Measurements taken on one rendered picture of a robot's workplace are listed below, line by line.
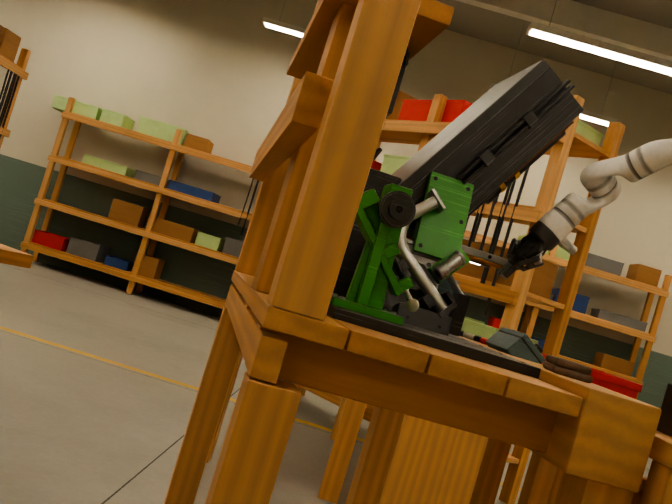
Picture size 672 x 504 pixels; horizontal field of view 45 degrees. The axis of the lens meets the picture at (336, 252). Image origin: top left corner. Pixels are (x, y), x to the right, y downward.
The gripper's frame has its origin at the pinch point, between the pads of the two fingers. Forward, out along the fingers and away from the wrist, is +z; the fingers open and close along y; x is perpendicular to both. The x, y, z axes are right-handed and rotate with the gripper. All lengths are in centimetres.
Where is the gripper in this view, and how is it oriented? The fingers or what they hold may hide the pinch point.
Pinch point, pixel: (506, 271)
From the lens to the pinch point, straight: 205.0
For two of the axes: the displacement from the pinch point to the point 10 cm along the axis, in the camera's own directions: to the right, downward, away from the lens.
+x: 6.2, 6.1, 5.0
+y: 3.1, 4.0, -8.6
